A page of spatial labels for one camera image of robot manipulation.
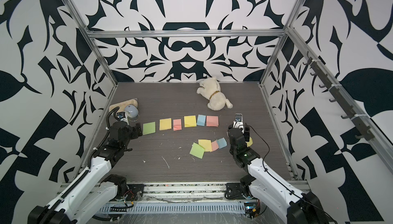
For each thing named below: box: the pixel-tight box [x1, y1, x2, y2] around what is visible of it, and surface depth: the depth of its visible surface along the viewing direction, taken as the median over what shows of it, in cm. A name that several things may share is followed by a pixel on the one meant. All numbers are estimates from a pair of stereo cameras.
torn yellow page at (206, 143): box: [198, 139, 213, 152], surface depth 91 cm
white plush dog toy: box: [196, 76, 233, 111], surface depth 106 cm
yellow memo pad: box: [183, 115, 197, 128], surface depth 100 cm
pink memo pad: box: [206, 115, 219, 127], surface depth 101 cm
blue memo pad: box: [196, 114, 207, 127], surface depth 101 cm
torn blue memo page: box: [216, 137, 228, 149], surface depth 92 cm
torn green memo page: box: [189, 142, 206, 159], surface depth 89 cm
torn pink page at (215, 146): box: [211, 140, 220, 152], surface depth 91 cm
